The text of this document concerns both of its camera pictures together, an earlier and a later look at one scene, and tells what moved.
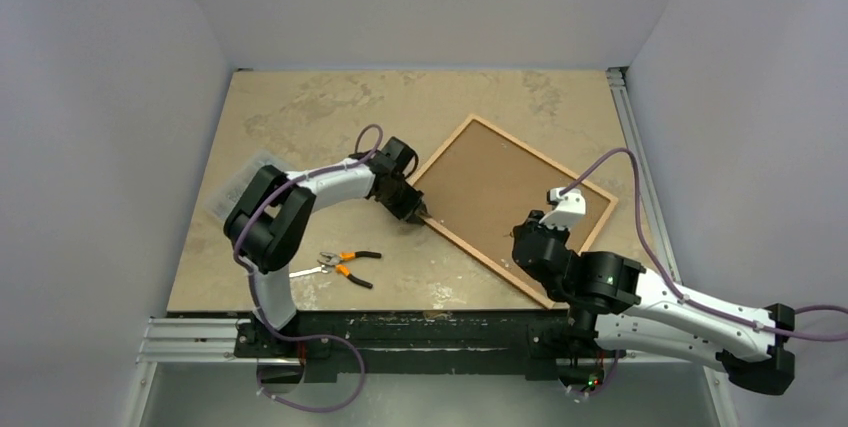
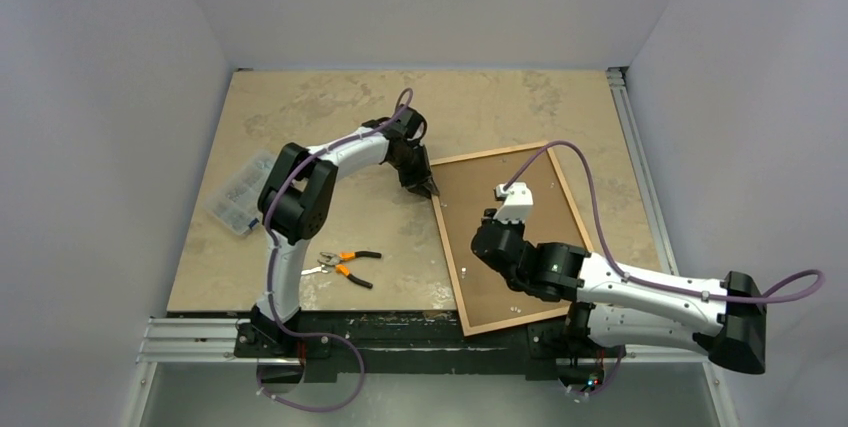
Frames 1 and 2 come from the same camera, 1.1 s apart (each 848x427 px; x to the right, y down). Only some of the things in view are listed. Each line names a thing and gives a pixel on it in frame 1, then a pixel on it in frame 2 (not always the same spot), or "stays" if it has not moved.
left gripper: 411,207 -> 426,187
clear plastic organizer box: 223,203 stays
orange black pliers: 334,261 stays
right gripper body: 535,235 -> 490,220
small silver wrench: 321,269 stays
